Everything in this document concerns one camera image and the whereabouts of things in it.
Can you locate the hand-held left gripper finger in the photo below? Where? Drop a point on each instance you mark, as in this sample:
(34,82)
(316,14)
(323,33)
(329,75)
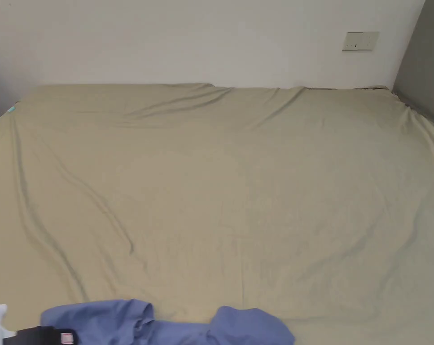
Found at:
(44,336)

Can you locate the blue shirt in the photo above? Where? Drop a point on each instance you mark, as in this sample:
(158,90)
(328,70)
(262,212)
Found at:
(105,320)

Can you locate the bed with beige sheet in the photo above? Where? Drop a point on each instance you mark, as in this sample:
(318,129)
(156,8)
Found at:
(216,187)

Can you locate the white wall socket plate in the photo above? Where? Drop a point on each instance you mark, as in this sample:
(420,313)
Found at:
(360,41)

